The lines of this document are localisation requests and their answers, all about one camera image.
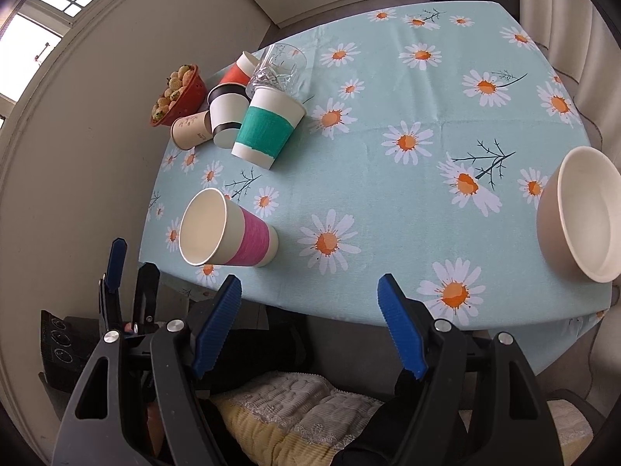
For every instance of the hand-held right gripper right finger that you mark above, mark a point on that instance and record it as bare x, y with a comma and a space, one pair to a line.
402, 330

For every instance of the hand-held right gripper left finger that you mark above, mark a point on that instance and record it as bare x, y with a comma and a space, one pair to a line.
216, 327

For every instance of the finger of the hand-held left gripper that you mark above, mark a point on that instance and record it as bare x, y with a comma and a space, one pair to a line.
145, 296
116, 267

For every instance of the pink band paper cup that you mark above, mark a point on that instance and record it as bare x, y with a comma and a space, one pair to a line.
247, 240

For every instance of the beige paper cup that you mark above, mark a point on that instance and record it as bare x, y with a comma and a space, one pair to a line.
191, 128

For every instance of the black band white paper cup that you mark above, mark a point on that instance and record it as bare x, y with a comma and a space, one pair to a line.
228, 111

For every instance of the teal band paper cup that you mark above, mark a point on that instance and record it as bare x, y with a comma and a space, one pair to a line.
264, 128

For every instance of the orange paper cup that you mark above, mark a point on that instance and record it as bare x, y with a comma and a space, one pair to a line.
233, 75

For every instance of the yellow lace seat cushion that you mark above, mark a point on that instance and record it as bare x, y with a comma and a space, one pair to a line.
301, 403

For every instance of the daisy print tablecloth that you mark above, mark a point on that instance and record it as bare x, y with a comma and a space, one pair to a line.
368, 194

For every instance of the pile of pale strawberries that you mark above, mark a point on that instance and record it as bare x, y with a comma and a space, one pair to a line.
172, 90

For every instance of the red bowl of strawberries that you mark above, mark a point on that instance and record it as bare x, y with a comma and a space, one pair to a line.
191, 92

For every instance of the beige bowl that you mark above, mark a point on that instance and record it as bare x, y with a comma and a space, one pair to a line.
589, 213

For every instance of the window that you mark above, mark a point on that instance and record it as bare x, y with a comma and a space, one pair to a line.
29, 39

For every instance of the clear glass tumbler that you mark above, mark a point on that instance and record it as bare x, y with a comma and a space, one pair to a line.
276, 70

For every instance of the beige padded chair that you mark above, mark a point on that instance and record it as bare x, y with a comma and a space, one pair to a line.
567, 19

